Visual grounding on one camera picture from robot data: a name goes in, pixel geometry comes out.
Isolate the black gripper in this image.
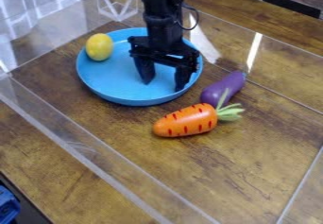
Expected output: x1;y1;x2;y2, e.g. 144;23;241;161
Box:
126;12;198;91

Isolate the blue round tray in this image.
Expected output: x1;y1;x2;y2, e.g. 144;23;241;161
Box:
76;27;202;106

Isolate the yellow toy lemon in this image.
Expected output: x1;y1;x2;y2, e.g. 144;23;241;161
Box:
85;33;113;61

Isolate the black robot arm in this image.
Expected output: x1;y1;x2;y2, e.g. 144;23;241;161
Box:
126;0;198;92

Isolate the purple toy eggplant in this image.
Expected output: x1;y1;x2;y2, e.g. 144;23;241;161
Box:
198;71;245;107

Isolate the orange toy carrot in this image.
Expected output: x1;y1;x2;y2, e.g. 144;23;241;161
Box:
152;91;244;137

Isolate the blue object at corner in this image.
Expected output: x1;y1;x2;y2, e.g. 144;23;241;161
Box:
0;185;20;224

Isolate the clear acrylic enclosure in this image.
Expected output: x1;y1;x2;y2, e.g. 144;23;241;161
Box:
0;0;323;224

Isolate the black cable loop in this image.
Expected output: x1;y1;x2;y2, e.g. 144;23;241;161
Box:
177;3;200;31

